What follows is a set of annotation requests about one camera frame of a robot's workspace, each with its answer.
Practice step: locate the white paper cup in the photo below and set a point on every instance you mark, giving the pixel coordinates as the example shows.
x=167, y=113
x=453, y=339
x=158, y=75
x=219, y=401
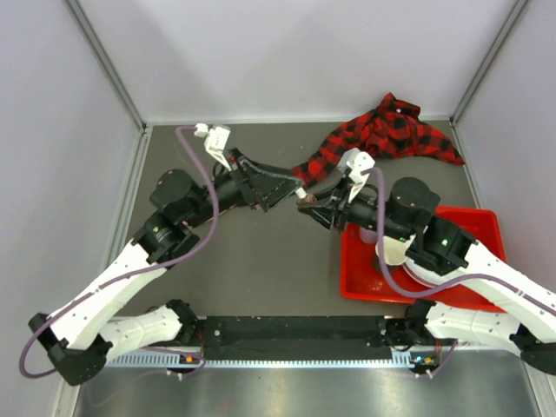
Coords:
x=392, y=251

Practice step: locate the red black plaid shirt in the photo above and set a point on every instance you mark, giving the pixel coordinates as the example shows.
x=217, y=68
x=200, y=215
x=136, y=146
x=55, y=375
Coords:
x=392, y=130

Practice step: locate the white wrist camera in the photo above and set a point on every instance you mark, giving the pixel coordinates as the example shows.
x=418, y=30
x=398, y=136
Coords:
x=215, y=141
x=355, y=163

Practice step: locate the glitter nail polish bottle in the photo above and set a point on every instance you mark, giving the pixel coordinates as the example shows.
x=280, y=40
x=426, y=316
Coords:
x=306, y=199

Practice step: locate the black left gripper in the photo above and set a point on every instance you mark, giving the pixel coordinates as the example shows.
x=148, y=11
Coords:
x=271, y=192

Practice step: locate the white plate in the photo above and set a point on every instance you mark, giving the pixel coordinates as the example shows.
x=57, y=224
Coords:
x=424, y=276

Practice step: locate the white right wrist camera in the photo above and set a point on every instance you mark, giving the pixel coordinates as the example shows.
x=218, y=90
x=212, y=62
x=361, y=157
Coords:
x=355, y=163

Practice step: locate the white slotted cable duct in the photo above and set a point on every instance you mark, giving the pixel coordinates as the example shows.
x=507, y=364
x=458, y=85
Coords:
x=149, y=359

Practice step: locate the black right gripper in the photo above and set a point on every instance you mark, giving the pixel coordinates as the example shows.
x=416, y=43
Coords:
x=339, y=214

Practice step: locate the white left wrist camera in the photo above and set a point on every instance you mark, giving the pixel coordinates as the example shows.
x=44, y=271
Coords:
x=215, y=141

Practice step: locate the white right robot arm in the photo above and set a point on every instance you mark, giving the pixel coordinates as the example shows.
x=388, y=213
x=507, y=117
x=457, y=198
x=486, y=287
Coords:
x=421, y=254

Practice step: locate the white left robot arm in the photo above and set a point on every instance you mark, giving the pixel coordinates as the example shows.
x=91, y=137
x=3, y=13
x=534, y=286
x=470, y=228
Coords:
x=84, y=335

